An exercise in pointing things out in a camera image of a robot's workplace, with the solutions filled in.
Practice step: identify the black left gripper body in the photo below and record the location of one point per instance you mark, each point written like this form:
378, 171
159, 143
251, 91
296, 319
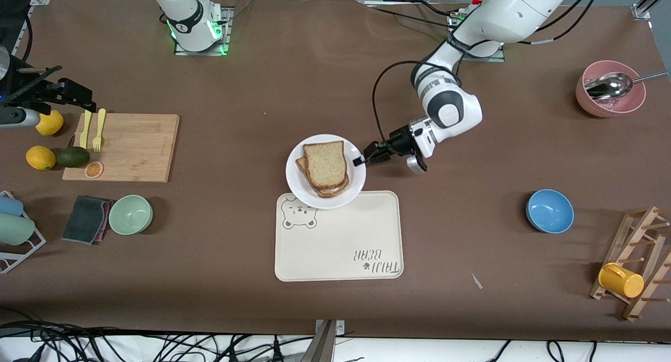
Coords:
400, 141

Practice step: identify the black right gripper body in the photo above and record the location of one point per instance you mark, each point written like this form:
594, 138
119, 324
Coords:
46, 92

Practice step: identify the fried egg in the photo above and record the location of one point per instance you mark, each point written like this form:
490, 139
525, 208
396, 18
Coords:
335, 187

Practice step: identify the brown seeded bread slice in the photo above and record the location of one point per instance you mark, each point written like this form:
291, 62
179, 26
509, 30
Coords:
325, 165

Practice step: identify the white round plate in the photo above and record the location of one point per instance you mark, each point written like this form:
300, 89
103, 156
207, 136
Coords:
299, 186

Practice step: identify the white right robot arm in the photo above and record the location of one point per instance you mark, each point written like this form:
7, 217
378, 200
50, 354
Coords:
181, 0

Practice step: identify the yellow lemon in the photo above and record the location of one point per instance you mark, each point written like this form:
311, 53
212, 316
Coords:
51, 125
40, 158

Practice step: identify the yellow plastic knife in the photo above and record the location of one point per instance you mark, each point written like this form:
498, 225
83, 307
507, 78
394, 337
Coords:
85, 126

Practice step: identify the yellow plastic fork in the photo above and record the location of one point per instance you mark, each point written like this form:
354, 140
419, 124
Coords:
99, 121

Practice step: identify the dark green avocado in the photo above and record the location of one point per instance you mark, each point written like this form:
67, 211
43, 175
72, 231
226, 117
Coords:
73, 157

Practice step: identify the orange fruit slice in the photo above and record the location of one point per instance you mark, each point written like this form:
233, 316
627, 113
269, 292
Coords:
94, 169

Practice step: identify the wooden cutting board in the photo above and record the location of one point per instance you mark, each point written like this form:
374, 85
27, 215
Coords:
136, 147

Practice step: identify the cream bear print tray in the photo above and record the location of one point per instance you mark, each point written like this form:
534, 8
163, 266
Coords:
341, 247

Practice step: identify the light blue cup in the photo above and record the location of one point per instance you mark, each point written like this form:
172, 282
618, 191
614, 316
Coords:
10, 206

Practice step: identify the dark grey folded cloth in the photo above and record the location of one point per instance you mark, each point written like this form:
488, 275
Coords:
84, 220

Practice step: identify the pale green cup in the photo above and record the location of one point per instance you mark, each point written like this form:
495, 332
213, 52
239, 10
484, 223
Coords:
15, 229

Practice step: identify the pale green bowl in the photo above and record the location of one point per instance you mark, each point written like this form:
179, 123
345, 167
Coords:
130, 215

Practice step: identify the small grey tape scrap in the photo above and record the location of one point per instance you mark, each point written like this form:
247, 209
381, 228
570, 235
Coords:
476, 281

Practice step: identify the blue bowl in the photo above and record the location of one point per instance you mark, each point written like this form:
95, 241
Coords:
550, 211

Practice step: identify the shiny metal spoon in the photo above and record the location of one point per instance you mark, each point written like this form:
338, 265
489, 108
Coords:
608, 85

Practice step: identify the pink bowl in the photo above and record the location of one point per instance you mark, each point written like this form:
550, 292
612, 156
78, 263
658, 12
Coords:
634, 105

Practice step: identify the wooden peg rack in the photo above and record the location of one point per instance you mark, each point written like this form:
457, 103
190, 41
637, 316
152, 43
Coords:
621, 236

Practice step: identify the yellow plastic cup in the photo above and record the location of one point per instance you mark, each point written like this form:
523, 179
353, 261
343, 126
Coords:
621, 281

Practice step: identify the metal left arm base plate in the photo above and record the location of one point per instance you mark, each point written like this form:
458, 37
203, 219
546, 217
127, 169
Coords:
493, 59

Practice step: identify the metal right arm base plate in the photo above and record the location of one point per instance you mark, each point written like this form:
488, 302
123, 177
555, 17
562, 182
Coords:
226, 21

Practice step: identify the metal table edge bracket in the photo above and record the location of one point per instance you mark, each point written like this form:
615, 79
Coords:
325, 346

